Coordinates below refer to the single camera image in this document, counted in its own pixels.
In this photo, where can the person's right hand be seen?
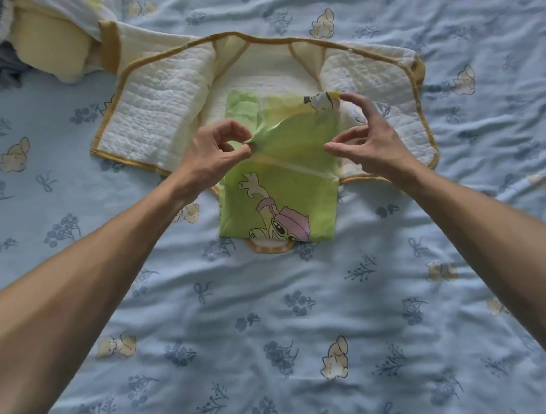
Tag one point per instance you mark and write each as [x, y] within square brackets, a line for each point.
[381, 147]

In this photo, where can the person's left hand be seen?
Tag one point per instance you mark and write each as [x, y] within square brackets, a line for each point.
[204, 160]

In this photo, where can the person's left thumb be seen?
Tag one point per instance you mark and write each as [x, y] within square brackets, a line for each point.
[240, 152]

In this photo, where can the person's right thumb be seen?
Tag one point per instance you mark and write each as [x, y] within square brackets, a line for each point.
[345, 148]

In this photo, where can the green cartoon print baby garment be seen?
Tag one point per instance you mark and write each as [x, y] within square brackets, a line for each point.
[283, 188]

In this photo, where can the person's right forearm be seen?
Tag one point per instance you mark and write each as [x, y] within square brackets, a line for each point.
[510, 261]

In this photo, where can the person's left forearm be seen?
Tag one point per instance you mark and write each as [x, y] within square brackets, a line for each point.
[75, 305]

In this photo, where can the cream quilted baby jacket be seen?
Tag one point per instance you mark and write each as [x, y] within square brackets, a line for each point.
[164, 113]

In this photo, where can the blue floral print bedsheet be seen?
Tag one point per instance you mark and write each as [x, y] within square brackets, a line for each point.
[290, 359]

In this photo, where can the yellow cream baby garment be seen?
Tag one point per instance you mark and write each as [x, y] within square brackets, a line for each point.
[50, 43]

